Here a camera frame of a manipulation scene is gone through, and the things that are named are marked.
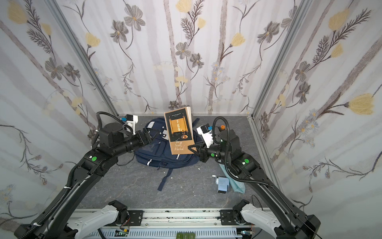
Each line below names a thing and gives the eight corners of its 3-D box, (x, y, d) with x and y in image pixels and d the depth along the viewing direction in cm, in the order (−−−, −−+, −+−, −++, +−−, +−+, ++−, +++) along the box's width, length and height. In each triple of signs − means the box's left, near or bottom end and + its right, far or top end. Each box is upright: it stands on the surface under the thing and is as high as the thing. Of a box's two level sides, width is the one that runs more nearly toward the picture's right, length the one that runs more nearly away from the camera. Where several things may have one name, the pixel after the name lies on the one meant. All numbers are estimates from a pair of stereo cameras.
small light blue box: (213, 193, 84) (214, 190, 80) (212, 178, 90) (213, 175, 85) (228, 193, 84) (230, 190, 80) (226, 178, 90) (228, 175, 85)
